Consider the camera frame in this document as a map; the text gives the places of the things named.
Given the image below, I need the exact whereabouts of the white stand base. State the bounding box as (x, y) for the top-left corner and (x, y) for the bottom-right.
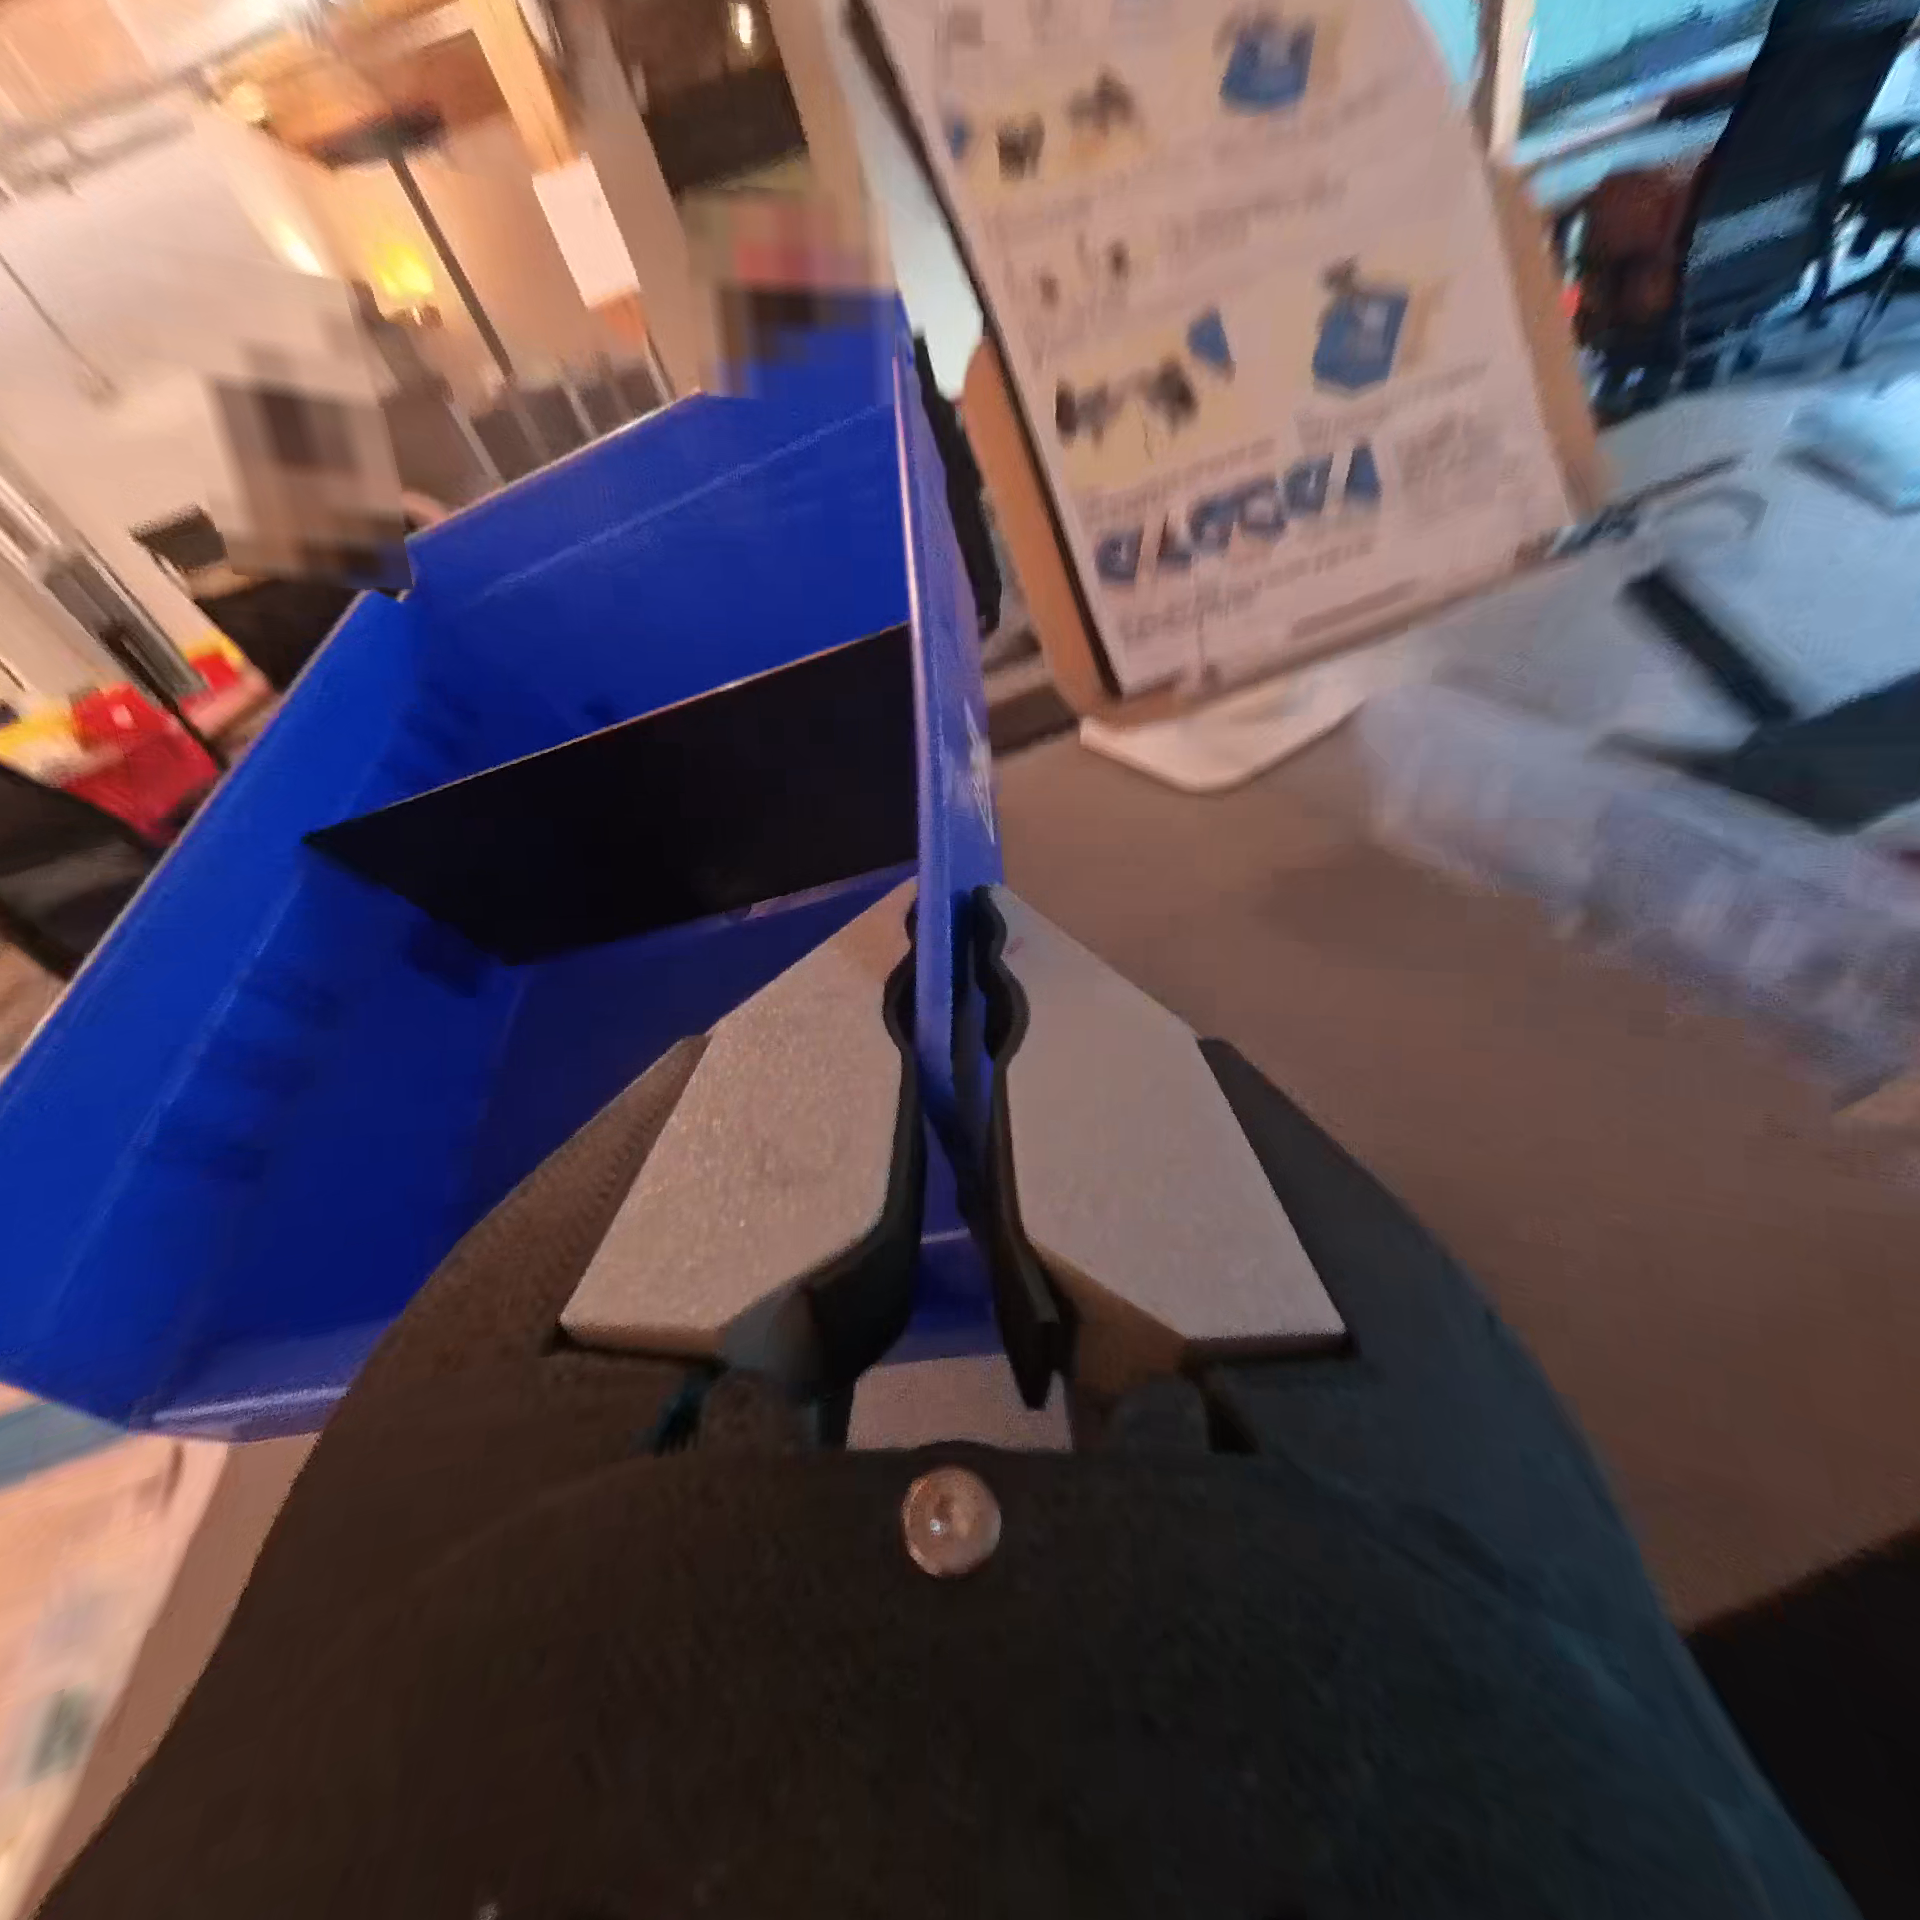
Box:
(1080, 659), (1442, 792)

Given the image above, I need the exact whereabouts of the clear plastic bin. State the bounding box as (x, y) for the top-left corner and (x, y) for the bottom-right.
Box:
(1352, 659), (1920, 1113)

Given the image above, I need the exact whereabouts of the blue plastic bin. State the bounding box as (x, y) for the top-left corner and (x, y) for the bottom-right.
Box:
(0, 291), (1011, 1442)

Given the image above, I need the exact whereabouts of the black office chair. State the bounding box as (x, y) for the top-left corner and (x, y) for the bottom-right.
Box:
(1560, 0), (1920, 422)

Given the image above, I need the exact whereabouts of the instruction sheet on board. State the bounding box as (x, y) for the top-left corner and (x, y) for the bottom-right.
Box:
(861, 0), (1607, 706)

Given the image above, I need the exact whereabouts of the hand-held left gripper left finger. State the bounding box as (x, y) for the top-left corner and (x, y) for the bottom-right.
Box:
(559, 883), (924, 1413)

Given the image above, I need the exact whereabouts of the red plastic bin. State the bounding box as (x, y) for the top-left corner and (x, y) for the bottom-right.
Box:
(66, 679), (234, 833)

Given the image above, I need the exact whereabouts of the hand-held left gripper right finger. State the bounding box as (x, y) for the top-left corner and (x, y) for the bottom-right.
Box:
(967, 883), (1349, 1407)

